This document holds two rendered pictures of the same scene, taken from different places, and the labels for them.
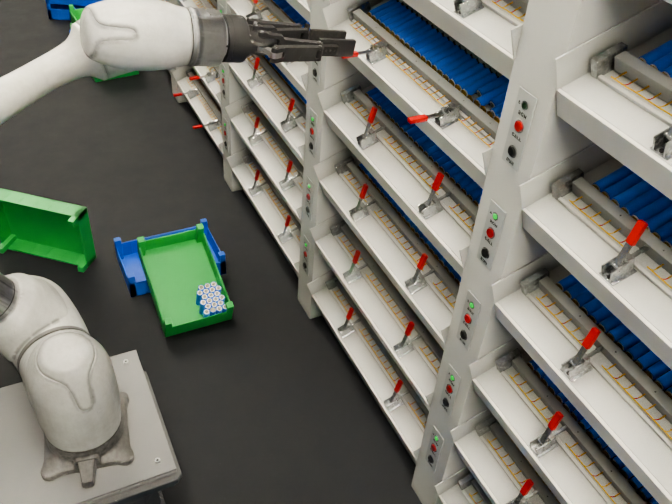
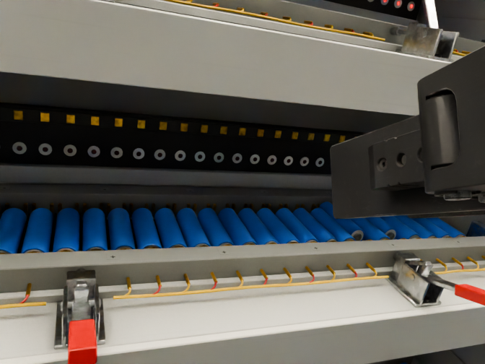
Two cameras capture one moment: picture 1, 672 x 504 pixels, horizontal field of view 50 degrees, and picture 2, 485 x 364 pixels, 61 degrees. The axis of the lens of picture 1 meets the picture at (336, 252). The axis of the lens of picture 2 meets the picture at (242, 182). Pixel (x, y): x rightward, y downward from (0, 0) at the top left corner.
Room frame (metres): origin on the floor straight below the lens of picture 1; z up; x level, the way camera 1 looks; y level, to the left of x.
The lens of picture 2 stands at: (1.24, 0.19, 1.01)
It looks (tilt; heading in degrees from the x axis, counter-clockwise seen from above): 2 degrees down; 277
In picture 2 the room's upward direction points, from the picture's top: 2 degrees clockwise
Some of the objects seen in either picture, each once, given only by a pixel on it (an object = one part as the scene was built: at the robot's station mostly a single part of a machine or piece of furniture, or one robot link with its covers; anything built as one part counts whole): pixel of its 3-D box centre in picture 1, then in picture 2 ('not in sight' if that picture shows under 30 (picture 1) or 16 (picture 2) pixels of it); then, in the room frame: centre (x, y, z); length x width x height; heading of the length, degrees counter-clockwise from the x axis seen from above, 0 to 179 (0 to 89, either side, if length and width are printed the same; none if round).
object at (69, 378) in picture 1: (72, 383); not in sight; (0.89, 0.50, 0.39); 0.18 x 0.16 x 0.22; 39
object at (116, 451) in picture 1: (85, 436); not in sight; (0.87, 0.48, 0.25); 0.22 x 0.18 x 0.06; 20
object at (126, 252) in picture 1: (170, 256); not in sight; (1.70, 0.52, 0.04); 0.30 x 0.20 x 0.08; 119
